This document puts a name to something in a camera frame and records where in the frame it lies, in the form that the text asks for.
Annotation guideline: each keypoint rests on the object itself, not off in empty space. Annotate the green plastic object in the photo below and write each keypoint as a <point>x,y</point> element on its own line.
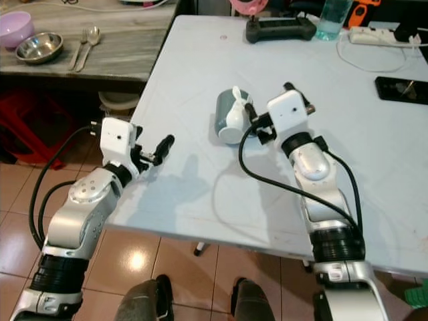
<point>416,294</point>

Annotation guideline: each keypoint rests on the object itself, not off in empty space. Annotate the black plug adapter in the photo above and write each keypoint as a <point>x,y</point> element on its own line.
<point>409,31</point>

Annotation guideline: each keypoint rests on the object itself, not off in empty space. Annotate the white power strip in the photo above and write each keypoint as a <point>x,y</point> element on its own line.
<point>374,36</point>

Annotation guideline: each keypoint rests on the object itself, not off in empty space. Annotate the white plastic bin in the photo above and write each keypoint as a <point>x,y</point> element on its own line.
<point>117,101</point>

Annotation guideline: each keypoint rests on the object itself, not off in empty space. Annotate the small stainless steel bowl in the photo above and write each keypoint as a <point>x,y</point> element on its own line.
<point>39,47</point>

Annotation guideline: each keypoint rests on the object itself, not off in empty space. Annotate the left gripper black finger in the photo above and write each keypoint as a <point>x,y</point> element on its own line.
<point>167,154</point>
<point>162,145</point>

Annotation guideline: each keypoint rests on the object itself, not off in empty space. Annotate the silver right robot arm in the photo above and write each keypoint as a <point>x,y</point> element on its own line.
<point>321,200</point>

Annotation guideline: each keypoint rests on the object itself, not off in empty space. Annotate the stainless steel fork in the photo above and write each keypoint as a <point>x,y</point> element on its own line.
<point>77,51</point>

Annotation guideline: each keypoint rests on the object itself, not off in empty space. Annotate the clear blue water bottle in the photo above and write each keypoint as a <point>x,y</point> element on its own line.
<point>334,20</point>

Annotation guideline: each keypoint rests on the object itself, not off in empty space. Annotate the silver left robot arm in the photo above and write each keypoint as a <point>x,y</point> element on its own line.
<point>80,214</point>

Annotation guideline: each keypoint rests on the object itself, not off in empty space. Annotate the white table leg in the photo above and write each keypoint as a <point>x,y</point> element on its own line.
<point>200,249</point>
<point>305,265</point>

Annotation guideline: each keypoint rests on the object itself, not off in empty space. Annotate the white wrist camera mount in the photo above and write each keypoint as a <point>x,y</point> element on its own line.
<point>289,110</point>
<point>117,140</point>

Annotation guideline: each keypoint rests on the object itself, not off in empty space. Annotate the stainless steel spoon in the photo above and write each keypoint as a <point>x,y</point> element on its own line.
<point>93,35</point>

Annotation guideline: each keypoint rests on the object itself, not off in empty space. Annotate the orange and black tool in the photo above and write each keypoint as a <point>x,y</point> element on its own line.
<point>364,12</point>

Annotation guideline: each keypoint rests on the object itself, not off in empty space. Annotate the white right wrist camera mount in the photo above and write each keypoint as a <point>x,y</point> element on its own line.
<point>289,110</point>

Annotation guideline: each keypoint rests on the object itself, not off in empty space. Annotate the red plastic stool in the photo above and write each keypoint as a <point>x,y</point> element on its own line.
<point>33,124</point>

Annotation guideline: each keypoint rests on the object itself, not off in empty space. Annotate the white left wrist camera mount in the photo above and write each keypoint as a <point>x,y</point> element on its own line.
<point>117,140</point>

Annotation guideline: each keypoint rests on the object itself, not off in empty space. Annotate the black handheld controller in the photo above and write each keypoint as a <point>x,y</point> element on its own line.
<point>279,29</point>

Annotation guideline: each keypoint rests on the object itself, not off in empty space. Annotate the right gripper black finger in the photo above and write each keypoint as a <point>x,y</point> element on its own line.
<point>253,115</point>

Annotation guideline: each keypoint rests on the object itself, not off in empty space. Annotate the pink round object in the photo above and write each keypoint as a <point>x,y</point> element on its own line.
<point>246,7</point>

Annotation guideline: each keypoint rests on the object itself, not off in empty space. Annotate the purple plastic bowl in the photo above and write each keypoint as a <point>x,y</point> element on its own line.
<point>15,28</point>

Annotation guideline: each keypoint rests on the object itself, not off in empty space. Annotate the black smartphone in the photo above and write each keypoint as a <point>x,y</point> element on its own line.
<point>401,90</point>

